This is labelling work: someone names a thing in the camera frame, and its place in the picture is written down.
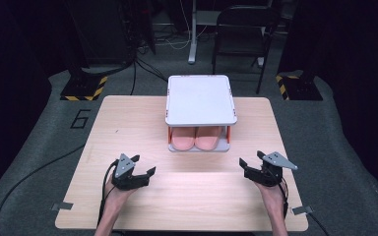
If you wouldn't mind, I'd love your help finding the person's left hand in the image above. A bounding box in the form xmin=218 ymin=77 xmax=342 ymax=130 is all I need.
xmin=102 ymin=182 xmax=136 ymax=214

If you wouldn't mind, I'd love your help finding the striped black stand base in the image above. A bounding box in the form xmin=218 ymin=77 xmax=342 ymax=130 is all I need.
xmin=59 ymin=73 xmax=108 ymax=102
xmin=275 ymin=73 xmax=324 ymax=101

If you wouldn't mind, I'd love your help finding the person's right hand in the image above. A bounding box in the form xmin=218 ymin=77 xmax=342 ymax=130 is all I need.
xmin=254 ymin=180 xmax=289 ymax=214

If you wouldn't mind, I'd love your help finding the black floor cable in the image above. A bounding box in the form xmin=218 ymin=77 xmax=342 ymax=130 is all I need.
xmin=130 ymin=58 xmax=169 ymax=96
xmin=0 ymin=144 xmax=87 ymax=236

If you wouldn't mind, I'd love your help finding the white metal desk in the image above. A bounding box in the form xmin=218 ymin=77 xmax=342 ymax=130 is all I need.
xmin=187 ymin=0 xmax=225 ymax=65

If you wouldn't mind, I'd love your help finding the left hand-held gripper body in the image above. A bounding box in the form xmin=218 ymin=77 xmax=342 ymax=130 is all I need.
xmin=111 ymin=152 xmax=151 ymax=191

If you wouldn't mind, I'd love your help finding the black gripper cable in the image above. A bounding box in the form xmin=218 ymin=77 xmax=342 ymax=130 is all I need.
xmin=96 ymin=159 xmax=120 ymax=227
xmin=277 ymin=176 xmax=331 ymax=236

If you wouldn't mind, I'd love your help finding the white cable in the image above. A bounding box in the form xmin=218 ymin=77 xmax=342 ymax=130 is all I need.
xmin=157 ymin=26 xmax=208 ymax=51

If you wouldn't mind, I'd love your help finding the black chair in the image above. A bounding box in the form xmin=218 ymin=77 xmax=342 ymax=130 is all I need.
xmin=211 ymin=4 xmax=282 ymax=95

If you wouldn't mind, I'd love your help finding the grey tape piece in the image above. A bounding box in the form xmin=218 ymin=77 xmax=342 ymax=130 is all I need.
xmin=290 ymin=206 xmax=313 ymax=216
xmin=51 ymin=202 xmax=74 ymax=211

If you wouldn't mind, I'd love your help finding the white orange shoe rack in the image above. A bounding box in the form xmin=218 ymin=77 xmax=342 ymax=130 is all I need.
xmin=164 ymin=74 xmax=238 ymax=153

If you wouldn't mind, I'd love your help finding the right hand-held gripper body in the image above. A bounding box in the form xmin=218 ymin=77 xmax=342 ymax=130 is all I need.
xmin=244 ymin=150 xmax=299 ymax=189

